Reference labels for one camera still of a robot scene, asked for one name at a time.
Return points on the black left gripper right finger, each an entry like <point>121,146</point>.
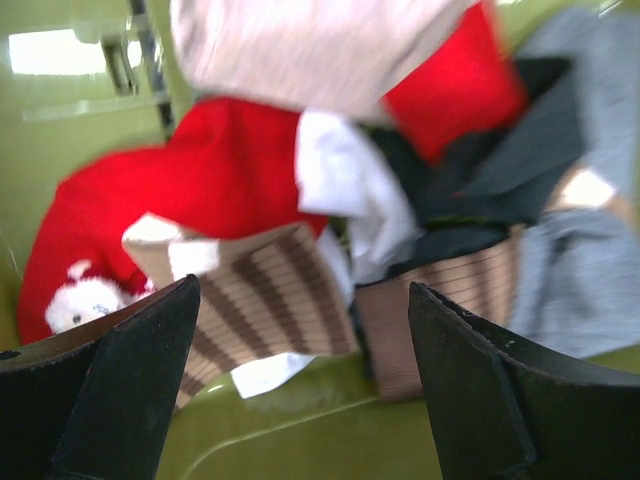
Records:
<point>503,407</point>

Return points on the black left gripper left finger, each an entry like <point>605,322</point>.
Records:
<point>95,402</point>

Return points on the red santa sock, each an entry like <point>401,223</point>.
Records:
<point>227,172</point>

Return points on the brown striped sock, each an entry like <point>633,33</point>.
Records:
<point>265,299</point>
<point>480,284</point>

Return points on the grey sock in basket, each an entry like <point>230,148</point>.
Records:
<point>578,289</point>

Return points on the black sock in basket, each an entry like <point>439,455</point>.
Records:
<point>493,180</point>

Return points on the olive green plastic basket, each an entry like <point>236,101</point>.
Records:
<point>80,78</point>

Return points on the beige sock in basket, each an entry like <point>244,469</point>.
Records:
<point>336,55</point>

